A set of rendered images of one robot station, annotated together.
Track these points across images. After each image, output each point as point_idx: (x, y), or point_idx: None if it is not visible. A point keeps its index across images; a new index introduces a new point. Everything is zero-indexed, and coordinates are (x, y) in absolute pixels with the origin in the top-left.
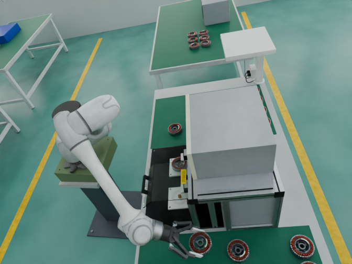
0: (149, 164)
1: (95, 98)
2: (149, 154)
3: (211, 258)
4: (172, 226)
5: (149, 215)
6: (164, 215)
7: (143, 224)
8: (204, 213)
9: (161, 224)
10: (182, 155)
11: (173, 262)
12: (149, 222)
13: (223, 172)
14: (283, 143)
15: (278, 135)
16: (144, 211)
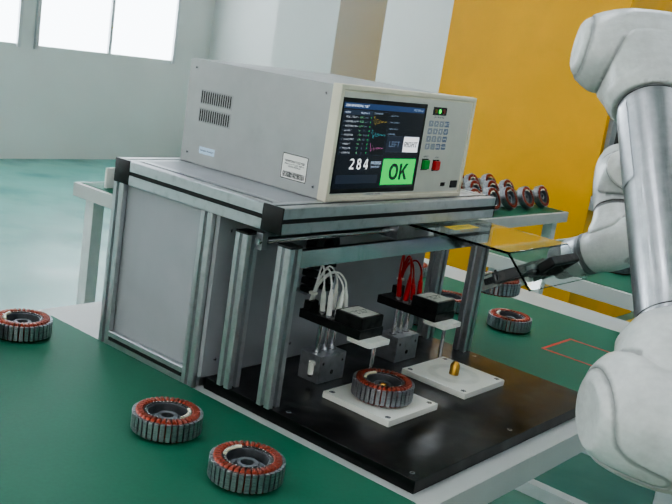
0: (466, 475)
1: (644, 12)
2: (438, 496)
3: (475, 337)
4: (517, 372)
5: (561, 403)
6: (520, 386)
7: (613, 144)
8: (427, 348)
9: (567, 239)
10: (372, 341)
11: (554, 364)
12: (600, 156)
13: None
14: (83, 307)
15: (54, 314)
16: (569, 425)
